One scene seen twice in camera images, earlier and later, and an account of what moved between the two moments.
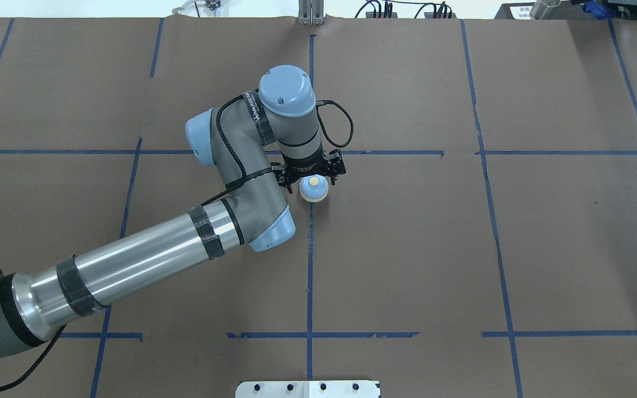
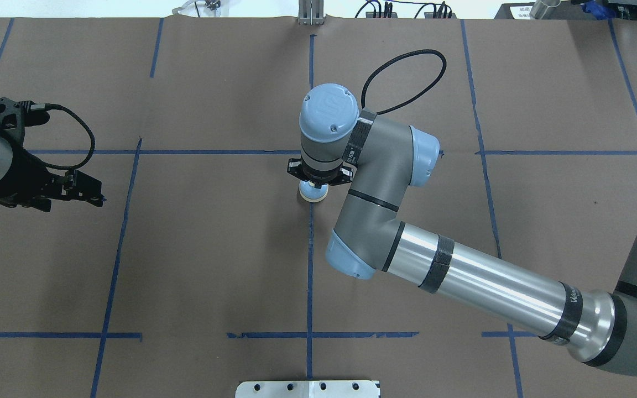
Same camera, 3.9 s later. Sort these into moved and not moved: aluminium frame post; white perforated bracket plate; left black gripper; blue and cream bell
Moved: left black gripper
Not moved: white perforated bracket plate; blue and cream bell; aluminium frame post
